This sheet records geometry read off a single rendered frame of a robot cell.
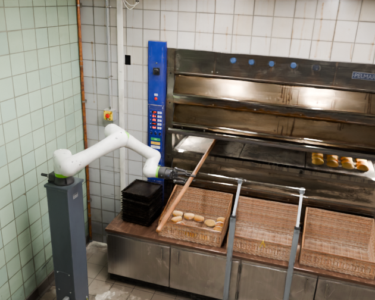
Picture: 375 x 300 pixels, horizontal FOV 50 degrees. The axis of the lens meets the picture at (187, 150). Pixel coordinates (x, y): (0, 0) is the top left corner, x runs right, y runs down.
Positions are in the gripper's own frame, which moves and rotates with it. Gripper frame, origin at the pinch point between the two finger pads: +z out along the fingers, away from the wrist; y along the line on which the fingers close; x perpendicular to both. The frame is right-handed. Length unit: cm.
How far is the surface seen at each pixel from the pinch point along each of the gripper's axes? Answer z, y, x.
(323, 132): 95, -34, -52
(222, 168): 15, 12, -55
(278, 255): 74, 56, -3
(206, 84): -5, -63, -54
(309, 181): 91, 12, -55
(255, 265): 58, 67, 2
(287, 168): 71, 1, -52
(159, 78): -46, -65, -50
